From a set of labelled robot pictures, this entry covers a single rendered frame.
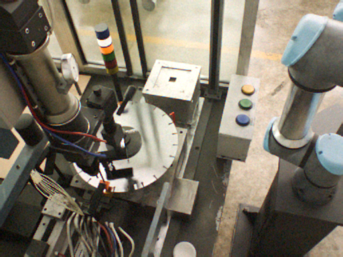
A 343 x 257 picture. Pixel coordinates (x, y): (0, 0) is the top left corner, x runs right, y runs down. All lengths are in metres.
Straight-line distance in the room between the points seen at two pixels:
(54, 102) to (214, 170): 0.71
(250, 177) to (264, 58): 1.07
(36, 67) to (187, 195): 0.66
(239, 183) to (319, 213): 0.90
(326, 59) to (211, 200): 0.63
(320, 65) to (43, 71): 0.50
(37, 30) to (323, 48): 0.49
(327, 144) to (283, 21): 2.22
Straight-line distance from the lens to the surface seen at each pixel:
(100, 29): 1.05
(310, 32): 0.66
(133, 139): 0.98
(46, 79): 0.55
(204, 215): 1.08
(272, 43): 2.85
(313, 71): 0.68
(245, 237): 1.85
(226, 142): 1.09
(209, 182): 1.13
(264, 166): 2.06
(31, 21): 0.49
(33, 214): 1.11
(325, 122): 2.34
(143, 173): 0.93
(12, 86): 0.58
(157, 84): 1.20
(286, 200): 1.14
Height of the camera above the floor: 1.76
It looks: 54 degrees down
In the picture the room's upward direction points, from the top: 7 degrees counter-clockwise
